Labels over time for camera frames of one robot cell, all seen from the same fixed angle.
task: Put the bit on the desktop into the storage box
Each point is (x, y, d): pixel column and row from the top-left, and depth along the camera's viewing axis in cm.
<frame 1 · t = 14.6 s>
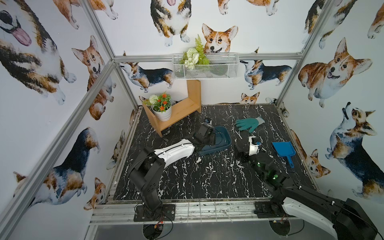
left hand: (210, 131, 91), fingers open
right hand: (245, 140, 81), fingers open
teal plastic storage box: (222, 139, 103), on the table
green work glove: (252, 123, 111), on the table
blue plastic dustpan: (285, 148, 97), point 2 cm above the table
wooden shelf: (179, 109, 115), point 6 cm above the table
white pot with flowers: (161, 105, 94), point 22 cm above the table

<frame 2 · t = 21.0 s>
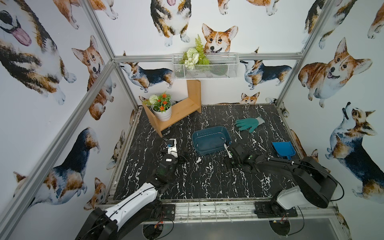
left hand: (180, 143, 83), fingers open
right hand: (228, 155, 90), fingers open
the named things where they were.

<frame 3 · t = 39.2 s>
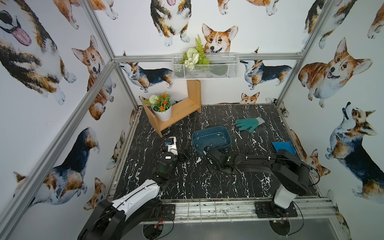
left hand: (181, 141, 84), fingers open
right hand: (212, 160, 89), fingers closed
the named things where they were.

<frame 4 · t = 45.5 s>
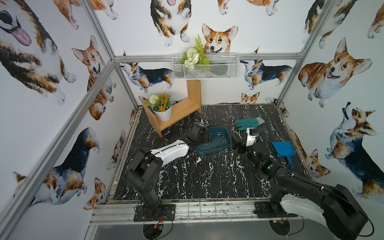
left hand: (204, 129, 92), fingers open
right hand: (244, 132, 82), fingers open
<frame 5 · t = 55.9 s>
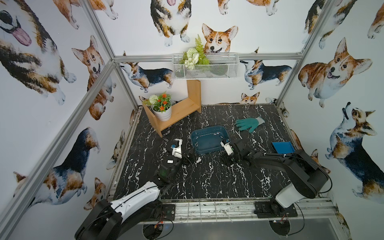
left hand: (186, 143, 82), fingers open
right hand: (226, 152, 93), fingers open
